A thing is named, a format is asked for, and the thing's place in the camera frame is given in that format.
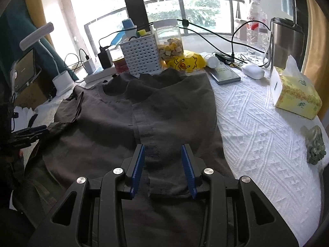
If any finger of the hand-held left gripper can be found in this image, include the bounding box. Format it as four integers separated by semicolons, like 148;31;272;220
12;129;50;148
24;125;48;134

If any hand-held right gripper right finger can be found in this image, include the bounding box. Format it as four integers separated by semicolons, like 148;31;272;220
181;144;300;247

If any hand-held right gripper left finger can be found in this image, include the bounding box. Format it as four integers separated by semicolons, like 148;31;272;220
27;144;146;247

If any dark grey t-shirt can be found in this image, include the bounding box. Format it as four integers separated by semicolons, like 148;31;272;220
15;68;239;247

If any white cloth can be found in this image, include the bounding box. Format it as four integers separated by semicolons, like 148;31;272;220
14;105;39;129

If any cardboard box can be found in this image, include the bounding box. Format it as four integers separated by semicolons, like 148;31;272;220
14;77;56;110

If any white desk lamp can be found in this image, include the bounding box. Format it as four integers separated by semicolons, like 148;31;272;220
19;22;74;96

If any tablet with dark screen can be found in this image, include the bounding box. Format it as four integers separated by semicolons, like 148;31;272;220
10;49;42;93

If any white textured tablecloth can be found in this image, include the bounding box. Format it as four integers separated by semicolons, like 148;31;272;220
10;64;324;247

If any white charger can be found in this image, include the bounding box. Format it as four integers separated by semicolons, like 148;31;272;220
83;58;96;73

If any white power strip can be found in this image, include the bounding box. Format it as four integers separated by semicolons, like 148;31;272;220
83;65;119;84

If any black charger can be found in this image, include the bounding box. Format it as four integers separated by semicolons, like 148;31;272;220
97;46;114;69

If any teal curtain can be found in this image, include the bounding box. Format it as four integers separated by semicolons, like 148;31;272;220
0;5;79;81

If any red tin can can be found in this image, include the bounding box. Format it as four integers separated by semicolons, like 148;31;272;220
113;57;129;74

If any yellow duck print bag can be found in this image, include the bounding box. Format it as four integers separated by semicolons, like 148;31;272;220
164;49;206;72

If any small white bottle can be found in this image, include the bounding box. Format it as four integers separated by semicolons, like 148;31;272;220
199;52;219;69

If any white perforated plastic basket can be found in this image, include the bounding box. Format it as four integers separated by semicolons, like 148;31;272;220
119;32;165;79

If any white computer mouse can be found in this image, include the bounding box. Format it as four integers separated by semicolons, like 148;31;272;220
242;63;265;79

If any black usb hub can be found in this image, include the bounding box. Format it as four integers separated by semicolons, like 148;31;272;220
215;53;235;63

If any yellow curtain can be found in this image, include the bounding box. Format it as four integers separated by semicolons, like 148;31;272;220
302;0;329;124
22;0;56;49

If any clear snack jar white lid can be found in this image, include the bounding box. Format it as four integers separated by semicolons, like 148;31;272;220
153;19;185;66

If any yellow floral tissue box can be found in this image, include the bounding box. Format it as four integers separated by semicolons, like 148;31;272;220
270;55;323;120

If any clear water bottle red label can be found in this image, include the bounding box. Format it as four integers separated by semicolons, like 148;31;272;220
246;0;269;57

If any stainless steel kettle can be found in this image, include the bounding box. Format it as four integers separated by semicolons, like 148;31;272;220
270;17;305;72

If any black balcony railing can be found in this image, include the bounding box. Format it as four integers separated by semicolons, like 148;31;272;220
83;0;247;54

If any black cable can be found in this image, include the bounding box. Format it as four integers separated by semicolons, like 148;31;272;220
99;18;229;56
231;19;273;57
64;48;90;70

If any black window frame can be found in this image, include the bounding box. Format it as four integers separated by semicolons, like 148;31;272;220
119;0;151;29

